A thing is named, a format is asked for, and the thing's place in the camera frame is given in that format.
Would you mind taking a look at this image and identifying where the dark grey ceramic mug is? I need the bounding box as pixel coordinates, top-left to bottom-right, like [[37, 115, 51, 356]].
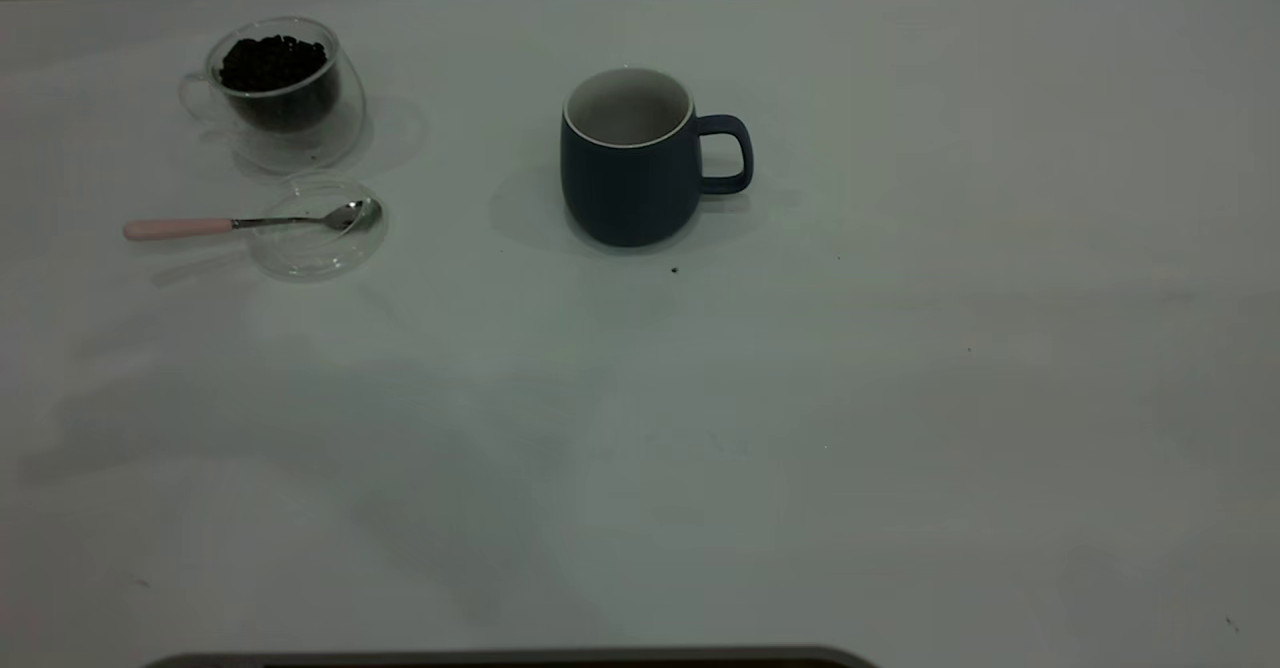
[[560, 68, 754, 248]]

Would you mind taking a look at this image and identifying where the pink handled metal spoon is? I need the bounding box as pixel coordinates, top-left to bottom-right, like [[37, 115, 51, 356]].
[[123, 198, 375, 243]]

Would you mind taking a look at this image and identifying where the clear double-walled glass cup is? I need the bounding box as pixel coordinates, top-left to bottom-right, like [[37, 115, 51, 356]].
[[180, 16, 367, 175]]

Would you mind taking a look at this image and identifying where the clear glass saucer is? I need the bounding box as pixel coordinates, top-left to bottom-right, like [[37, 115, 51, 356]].
[[250, 173, 389, 282]]

